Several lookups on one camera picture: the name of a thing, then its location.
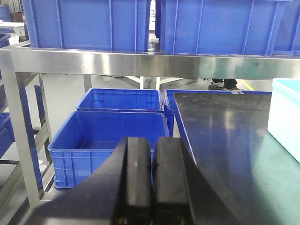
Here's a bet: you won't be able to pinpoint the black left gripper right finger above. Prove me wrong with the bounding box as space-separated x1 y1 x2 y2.
152 137 241 225

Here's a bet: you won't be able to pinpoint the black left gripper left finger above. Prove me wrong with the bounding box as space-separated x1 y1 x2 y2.
25 137 151 225

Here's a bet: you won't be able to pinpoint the blue crate upper shelf left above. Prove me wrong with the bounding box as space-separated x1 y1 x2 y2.
22 0 150 53

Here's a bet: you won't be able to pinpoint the blue crate shelf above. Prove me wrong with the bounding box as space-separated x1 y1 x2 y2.
160 0 291 55
22 0 150 53

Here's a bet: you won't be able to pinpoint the blue crate upper shelf right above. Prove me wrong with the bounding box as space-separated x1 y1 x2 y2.
160 0 291 55

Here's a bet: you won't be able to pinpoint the blue crate floor near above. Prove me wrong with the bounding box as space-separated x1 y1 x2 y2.
48 111 169 188

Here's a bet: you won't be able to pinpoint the blue crate floor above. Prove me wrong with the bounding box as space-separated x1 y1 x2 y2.
76 88 164 113
48 111 169 188

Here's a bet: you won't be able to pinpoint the blue crate behind table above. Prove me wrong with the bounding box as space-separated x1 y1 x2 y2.
163 89 272 139

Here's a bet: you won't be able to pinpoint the blue crate floor far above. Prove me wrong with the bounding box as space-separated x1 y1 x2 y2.
76 88 164 113

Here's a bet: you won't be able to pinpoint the person's shoes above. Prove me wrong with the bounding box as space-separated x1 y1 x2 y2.
208 79 241 93

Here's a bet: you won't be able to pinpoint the light teal plastic bin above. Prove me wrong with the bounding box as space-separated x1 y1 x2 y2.
267 78 300 161

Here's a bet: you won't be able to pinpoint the stainless steel shelf frame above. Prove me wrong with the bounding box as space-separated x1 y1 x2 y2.
0 40 300 225

